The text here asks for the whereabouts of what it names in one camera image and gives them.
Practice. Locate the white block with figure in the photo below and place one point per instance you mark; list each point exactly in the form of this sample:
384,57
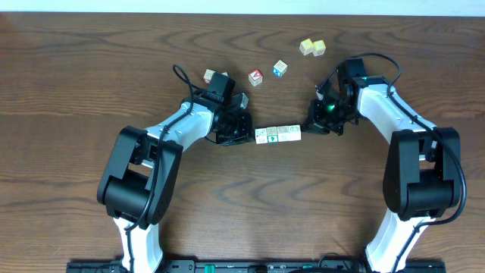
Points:
283,133

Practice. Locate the white block red number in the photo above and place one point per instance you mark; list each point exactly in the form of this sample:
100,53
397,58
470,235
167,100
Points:
208,75

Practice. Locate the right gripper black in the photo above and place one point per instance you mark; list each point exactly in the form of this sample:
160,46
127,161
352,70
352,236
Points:
315,122

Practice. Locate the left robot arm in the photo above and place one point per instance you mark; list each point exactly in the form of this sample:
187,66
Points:
138,182

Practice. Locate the blue sided picture block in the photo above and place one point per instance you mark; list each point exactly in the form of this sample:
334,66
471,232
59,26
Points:
280,68

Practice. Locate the yellow block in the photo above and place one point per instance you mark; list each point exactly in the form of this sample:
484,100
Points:
306,47
319,48
272,134

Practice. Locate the green sided white block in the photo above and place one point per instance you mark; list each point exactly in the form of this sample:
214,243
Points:
294,133

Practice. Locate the red letter A block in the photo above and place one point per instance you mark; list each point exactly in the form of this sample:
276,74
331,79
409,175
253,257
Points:
255,77

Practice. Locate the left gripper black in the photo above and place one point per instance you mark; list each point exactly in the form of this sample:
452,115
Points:
243,127

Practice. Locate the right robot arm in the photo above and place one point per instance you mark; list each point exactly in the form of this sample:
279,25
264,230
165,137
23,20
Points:
424,183

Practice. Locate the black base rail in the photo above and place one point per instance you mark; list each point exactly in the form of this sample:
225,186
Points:
190,266

